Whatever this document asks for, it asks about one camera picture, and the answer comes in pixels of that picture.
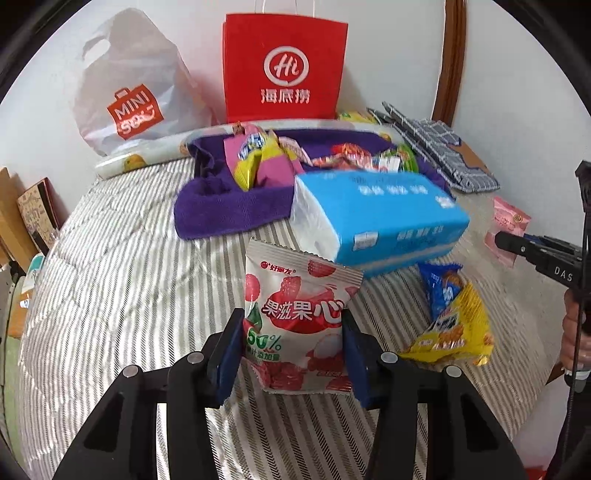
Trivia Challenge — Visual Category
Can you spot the black cable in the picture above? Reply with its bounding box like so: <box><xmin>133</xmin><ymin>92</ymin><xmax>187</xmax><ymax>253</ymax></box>
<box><xmin>551</xmin><ymin>369</ymin><xmax>591</xmax><ymax>480</ymax></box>

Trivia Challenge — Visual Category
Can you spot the brown wooden door frame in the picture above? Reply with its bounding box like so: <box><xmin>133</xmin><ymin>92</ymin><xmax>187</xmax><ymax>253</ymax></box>
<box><xmin>431</xmin><ymin>0</ymin><xmax>468</xmax><ymax>124</ymax></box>

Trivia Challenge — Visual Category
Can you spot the white plastic shopping bag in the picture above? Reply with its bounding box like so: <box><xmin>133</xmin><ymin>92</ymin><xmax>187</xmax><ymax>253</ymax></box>
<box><xmin>71</xmin><ymin>8</ymin><xmax>218</xmax><ymax>157</ymax></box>

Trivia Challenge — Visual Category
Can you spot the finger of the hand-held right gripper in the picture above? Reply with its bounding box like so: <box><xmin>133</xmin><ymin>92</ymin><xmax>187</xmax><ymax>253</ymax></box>
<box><xmin>495</xmin><ymin>231</ymin><xmax>589</xmax><ymax>284</ymax></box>
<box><xmin>524</xmin><ymin>234</ymin><xmax>583</xmax><ymax>259</ymax></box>

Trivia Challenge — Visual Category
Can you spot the blue cookie packet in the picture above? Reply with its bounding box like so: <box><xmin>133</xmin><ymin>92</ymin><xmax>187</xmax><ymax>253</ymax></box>
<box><xmin>417</xmin><ymin>261</ymin><xmax>464</xmax><ymax>321</ymax></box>

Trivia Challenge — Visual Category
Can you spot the person's right hand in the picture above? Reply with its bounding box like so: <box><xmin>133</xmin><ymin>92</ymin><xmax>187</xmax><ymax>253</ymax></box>
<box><xmin>561</xmin><ymin>288</ymin><xmax>591</xmax><ymax>370</ymax></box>

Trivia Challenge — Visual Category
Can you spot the wooden nightstand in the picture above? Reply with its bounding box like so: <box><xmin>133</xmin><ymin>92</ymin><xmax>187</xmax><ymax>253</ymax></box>
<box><xmin>0</xmin><ymin>258</ymin><xmax>47</xmax><ymax>342</ymax></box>

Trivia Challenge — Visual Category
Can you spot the large yellow pink snack bag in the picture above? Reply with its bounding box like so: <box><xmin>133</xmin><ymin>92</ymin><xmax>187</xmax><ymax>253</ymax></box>
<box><xmin>224</xmin><ymin>122</ymin><xmax>301</xmax><ymax>191</ymax></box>

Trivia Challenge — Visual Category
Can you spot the white red lychee gummy packet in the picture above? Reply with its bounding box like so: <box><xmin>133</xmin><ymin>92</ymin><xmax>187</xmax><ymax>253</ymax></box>
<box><xmin>243</xmin><ymin>237</ymin><xmax>365</xmax><ymax>395</ymax></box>

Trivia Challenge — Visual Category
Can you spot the yellow cracker packet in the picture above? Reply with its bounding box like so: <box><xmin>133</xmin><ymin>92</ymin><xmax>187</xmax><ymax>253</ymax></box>
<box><xmin>399</xmin><ymin>281</ymin><xmax>496</xmax><ymax>367</ymax></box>

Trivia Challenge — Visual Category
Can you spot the green white box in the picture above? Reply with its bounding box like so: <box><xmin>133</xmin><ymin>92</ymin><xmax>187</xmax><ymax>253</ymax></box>
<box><xmin>21</xmin><ymin>256</ymin><xmax>46</xmax><ymax>310</ymax></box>

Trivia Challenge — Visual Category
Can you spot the rolled fruit print mat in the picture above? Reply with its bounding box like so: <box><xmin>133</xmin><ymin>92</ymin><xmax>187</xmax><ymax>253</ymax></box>
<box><xmin>95</xmin><ymin>121</ymin><xmax>398</xmax><ymax>180</ymax></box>

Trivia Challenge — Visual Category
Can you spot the red paper shopping bag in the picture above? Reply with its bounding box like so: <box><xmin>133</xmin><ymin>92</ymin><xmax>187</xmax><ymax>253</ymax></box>
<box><xmin>222</xmin><ymin>0</ymin><xmax>349</xmax><ymax>124</ymax></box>

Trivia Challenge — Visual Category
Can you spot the green snack packet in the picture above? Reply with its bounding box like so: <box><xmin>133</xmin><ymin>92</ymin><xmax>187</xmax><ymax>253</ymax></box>
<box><xmin>394</xmin><ymin>142</ymin><xmax>419</xmax><ymax>174</ymax></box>

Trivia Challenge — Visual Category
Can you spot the blue tissue pack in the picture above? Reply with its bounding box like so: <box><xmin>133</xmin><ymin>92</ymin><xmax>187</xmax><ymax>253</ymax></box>
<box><xmin>290</xmin><ymin>170</ymin><xmax>471</xmax><ymax>278</ymax></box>

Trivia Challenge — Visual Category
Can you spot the wooden headboard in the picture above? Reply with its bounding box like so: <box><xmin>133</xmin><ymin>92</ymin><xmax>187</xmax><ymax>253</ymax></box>
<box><xmin>0</xmin><ymin>166</ymin><xmax>40</xmax><ymax>266</ymax></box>

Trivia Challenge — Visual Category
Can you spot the grey checkered cloth bag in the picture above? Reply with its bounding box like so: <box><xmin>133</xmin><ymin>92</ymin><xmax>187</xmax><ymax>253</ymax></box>
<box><xmin>367</xmin><ymin>102</ymin><xmax>502</xmax><ymax>192</ymax></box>

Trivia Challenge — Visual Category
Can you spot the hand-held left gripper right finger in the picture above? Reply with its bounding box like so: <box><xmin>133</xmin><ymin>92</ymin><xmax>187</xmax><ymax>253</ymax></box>
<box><xmin>341</xmin><ymin>311</ymin><xmax>536</xmax><ymax>480</ymax></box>

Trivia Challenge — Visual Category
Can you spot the small red snack packet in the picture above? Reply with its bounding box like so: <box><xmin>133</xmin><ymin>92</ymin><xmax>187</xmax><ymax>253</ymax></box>
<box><xmin>330</xmin><ymin>142</ymin><xmax>370</xmax><ymax>160</ymax></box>

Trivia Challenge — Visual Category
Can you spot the purple towel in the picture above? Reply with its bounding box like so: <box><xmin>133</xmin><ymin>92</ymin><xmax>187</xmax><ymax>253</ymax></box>
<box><xmin>173</xmin><ymin>129</ymin><xmax>451</xmax><ymax>240</ymax></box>

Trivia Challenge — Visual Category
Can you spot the pale pink snack packet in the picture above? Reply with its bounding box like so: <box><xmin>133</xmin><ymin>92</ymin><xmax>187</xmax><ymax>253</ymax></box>
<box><xmin>484</xmin><ymin>196</ymin><xmax>532</xmax><ymax>268</ymax></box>

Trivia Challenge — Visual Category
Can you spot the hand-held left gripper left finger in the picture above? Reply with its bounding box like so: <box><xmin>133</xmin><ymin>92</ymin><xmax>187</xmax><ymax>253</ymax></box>
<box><xmin>51</xmin><ymin>307</ymin><xmax>245</xmax><ymax>480</ymax></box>

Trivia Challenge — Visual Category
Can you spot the grey striped quilt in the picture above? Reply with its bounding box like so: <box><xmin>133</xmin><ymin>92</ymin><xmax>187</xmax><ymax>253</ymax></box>
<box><xmin>21</xmin><ymin>152</ymin><xmax>573</xmax><ymax>480</ymax></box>

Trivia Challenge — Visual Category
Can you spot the brown doodle notebook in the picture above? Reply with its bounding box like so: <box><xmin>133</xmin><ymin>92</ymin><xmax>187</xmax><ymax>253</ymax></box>
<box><xmin>16</xmin><ymin>178</ymin><xmax>63</xmax><ymax>254</ymax></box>

